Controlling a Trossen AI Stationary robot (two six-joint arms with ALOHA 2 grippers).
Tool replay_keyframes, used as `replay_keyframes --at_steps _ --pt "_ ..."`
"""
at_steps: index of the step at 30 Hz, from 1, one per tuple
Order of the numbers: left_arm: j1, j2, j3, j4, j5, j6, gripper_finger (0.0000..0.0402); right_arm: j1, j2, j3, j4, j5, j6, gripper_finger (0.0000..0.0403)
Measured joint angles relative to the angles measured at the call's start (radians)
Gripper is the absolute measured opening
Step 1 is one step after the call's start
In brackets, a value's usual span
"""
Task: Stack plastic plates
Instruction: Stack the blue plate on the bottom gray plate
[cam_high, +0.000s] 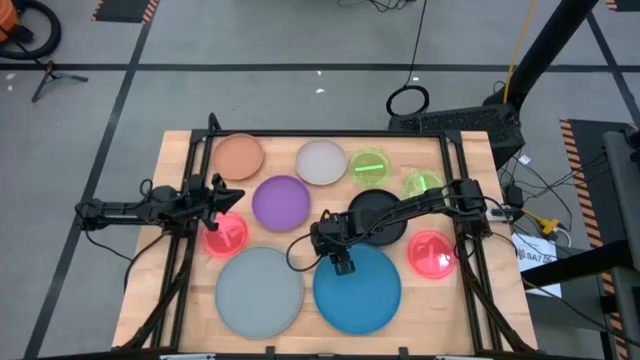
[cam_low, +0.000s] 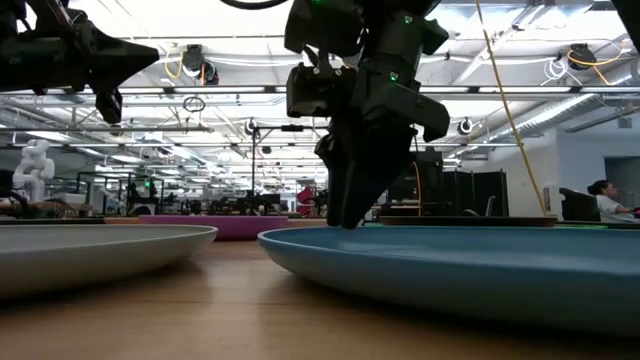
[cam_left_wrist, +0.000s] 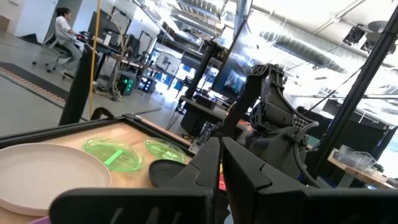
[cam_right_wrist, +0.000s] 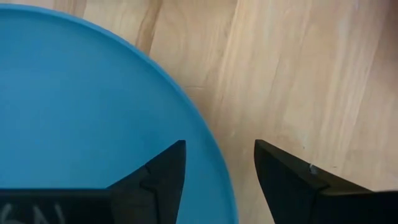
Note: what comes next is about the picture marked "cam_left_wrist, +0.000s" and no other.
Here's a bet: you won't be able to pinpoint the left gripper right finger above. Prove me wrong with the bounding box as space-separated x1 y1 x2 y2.
221 136 398 224

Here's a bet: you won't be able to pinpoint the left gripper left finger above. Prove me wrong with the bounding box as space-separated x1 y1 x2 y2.
49 136 221 224

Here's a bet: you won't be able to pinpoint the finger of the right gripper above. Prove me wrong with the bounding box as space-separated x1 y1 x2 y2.
148 159 191 188

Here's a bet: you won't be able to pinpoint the green transparent plate with stripe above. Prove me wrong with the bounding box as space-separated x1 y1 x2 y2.
82 136 145 172

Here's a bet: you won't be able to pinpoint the white plastic plate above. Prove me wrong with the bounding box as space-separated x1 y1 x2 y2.
0 142 112 218

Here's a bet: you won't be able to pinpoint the purple plastic plate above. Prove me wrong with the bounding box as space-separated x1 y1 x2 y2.
29 215 52 224

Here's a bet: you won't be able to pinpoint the black equipment cart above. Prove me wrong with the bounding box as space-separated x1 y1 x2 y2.
178 95 231 138

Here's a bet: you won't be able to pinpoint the computer tower with blue lights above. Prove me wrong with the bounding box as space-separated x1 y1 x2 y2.
138 76 156 94

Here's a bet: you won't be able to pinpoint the computer tower with green lights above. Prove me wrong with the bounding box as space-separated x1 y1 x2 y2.
116 70 137 96

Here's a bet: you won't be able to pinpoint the clear plastic containers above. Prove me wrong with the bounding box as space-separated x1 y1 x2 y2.
334 144 379 175

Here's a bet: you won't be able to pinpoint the wooden side table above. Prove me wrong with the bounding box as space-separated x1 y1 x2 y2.
326 149 398 190

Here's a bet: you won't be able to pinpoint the black stand pole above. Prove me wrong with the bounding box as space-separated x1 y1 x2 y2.
183 40 218 100

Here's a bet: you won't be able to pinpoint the large black monitor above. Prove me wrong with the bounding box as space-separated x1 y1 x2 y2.
211 19 261 100

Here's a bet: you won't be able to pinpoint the black desk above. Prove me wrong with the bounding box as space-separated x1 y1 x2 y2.
77 30 125 91

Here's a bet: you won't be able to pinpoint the office chair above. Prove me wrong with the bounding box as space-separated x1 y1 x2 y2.
32 34 75 78

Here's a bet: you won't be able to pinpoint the black desk monitor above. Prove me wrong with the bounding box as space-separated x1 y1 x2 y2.
88 11 113 40

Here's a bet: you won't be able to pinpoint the black floor mat striped edge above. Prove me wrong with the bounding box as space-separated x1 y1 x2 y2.
0 61 70 108

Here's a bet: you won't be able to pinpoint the person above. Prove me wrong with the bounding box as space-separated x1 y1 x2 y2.
54 6 83 74

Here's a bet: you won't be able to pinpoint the cardboard box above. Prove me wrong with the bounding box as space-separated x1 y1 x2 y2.
0 14 11 32

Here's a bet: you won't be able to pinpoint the black frame corner handle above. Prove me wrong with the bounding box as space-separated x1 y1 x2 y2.
90 107 116 121

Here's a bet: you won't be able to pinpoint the black aluminium table frame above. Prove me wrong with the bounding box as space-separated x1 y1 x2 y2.
0 113 195 155

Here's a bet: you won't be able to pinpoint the black slanted rig post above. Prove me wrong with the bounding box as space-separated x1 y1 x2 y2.
58 43 100 127
309 6 398 180

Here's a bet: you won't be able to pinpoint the yellow cable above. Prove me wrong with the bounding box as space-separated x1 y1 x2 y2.
88 0 103 119

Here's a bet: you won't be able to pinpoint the black ceiling-mounted camera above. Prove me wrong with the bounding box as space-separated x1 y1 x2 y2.
341 24 366 47

